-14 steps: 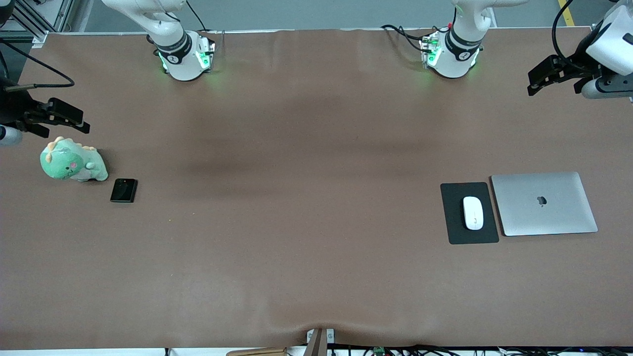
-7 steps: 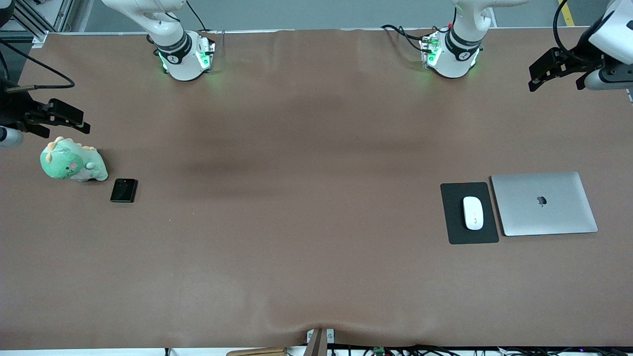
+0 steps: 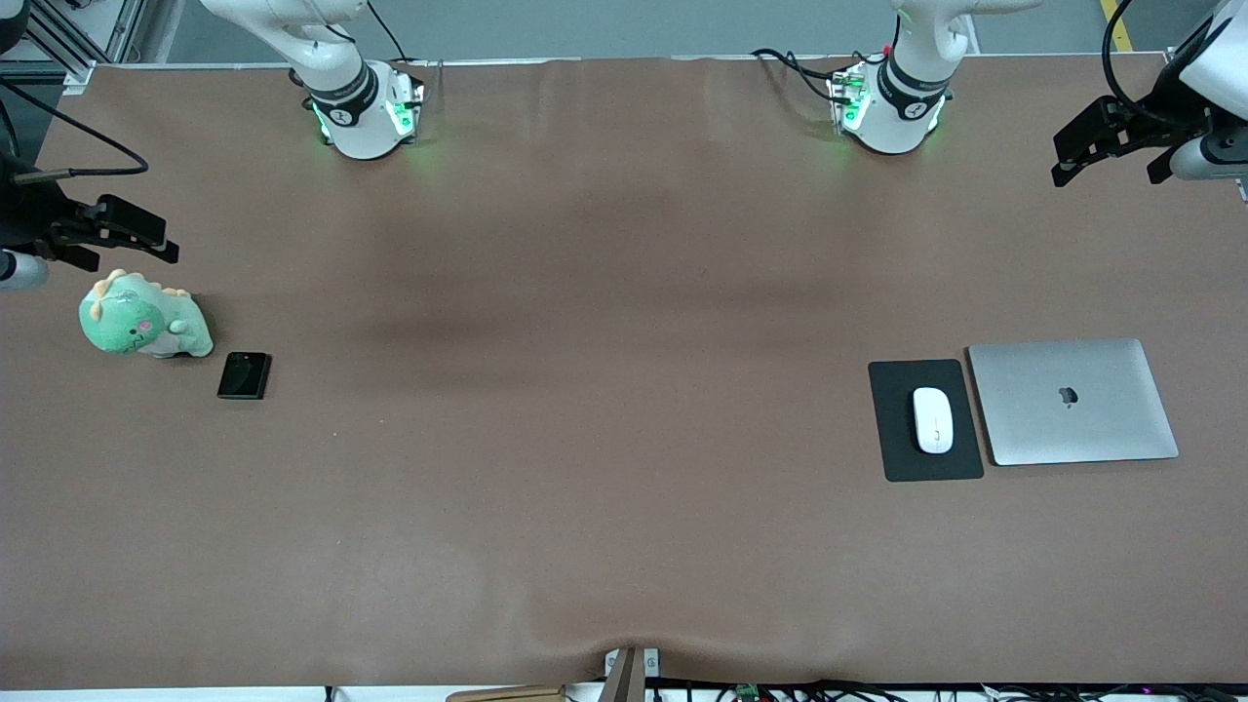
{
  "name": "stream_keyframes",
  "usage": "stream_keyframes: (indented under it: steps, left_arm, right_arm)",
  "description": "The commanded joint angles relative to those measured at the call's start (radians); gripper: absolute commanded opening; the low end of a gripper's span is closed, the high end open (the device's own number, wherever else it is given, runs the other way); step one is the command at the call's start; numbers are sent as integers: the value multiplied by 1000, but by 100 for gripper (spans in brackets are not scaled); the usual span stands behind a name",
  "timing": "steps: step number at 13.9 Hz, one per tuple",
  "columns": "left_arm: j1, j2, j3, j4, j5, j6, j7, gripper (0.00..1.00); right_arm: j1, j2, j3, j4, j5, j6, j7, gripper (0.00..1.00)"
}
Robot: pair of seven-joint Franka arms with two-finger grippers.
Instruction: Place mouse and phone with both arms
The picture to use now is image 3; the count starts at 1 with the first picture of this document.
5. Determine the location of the aluminium frame profile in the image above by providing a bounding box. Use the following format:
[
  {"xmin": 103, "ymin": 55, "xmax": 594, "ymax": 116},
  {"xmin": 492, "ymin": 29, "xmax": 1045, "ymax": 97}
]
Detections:
[{"xmin": 0, "ymin": 0, "xmax": 147, "ymax": 94}]

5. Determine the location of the white computer mouse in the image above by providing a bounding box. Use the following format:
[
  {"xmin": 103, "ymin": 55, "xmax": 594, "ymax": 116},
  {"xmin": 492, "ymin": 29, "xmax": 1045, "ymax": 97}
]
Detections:
[{"xmin": 913, "ymin": 387, "xmax": 956, "ymax": 455}]

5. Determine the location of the wooden board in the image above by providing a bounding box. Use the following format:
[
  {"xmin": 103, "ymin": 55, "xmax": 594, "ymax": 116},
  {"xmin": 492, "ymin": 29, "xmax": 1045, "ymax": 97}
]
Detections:
[{"xmin": 447, "ymin": 684, "xmax": 566, "ymax": 702}]

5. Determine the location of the black right base cable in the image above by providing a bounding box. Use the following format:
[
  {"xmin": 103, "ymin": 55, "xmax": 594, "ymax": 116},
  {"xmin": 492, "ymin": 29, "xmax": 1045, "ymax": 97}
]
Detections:
[{"xmin": 366, "ymin": 0, "xmax": 430, "ymax": 94}]

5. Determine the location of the black mouse pad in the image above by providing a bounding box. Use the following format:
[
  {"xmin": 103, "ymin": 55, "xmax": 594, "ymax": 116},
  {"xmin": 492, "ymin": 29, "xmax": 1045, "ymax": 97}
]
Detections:
[{"xmin": 868, "ymin": 359, "xmax": 985, "ymax": 483}]

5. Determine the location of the silver laptop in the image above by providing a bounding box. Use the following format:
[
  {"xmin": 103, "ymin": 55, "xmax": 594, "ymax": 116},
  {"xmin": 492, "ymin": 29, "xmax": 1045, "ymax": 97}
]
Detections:
[{"xmin": 967, "ymin": 338, "xmax": 1180, "ymax": 467}]

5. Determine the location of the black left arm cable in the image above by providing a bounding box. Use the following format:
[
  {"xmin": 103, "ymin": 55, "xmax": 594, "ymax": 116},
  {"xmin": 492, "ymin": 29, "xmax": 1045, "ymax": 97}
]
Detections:
[{"xmin": 1102, "ymin": 0, "xmax": 1220, "ymax": 130}]

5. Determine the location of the black base cable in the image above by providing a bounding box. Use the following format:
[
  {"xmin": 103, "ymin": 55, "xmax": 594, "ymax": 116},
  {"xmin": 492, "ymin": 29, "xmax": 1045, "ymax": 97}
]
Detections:
[
  {"xmin": 366, "ymin": 0, "xmax": 430, "ymax": 94},
  {"xmin": 751, "ymin": 47, "xmax": 859, "ymax": 103}
]

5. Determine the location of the metal table clamp bracket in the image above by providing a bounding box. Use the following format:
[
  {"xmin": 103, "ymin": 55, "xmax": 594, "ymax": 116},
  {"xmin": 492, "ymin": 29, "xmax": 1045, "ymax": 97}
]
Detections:
[{"xmin": 603, "ymin": 645, "xmax": 662, "ymax": 702}]

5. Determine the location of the black phone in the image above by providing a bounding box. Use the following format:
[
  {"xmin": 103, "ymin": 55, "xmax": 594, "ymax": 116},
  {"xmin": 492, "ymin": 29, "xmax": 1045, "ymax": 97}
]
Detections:
[{"xmin": 216, "ymin": 352, "xmax": 273, "ymax": 401}]

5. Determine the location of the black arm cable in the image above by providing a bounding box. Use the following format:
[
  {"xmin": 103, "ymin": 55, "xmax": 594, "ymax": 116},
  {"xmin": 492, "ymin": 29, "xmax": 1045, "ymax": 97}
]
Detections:
[
  {"xmin": 1102, "ymin": 0, "xmax": 1220, "ymax": 130},
  {"xmin": 0, "ymin": 78, "xmax": 150, "ymax": 183}
]

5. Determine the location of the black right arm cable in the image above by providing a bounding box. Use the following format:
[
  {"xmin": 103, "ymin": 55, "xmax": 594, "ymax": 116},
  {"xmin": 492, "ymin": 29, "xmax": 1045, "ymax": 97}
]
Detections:
[{"xmin": 0, "ymin": 78, "xmax": 150, "ymax": 183}]

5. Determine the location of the brown table cover mat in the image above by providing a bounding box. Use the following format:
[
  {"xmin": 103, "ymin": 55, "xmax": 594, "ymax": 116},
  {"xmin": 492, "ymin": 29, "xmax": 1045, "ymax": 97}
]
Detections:
[{"xmin": 0, "ymin": 54, "xmax": 1248, "ymax": 688}]

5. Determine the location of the black left base cable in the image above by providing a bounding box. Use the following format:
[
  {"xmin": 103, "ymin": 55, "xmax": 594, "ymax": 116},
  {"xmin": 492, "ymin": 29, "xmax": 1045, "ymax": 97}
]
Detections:
[{"xmin": 751, "ymin": 47, "xmax": 859, "ymax": 103}]

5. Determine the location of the green dinosaur plush toy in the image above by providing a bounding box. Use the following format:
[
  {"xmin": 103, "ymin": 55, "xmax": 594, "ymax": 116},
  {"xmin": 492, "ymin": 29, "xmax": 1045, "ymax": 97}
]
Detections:
[{"xmin": 78, "ymin": 269, "xmax": 214, "ymax": 360}]

